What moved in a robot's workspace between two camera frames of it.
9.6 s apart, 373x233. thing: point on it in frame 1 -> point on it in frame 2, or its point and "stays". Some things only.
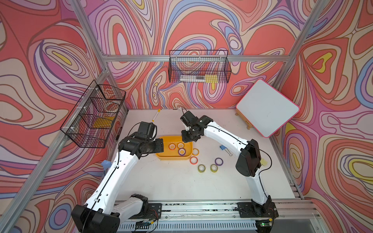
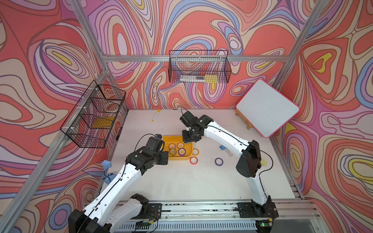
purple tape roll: [182, 151] stays
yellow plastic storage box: [175, 148] stays
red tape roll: [172, 146] stays
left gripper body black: [156, 145] -> [161, 158]
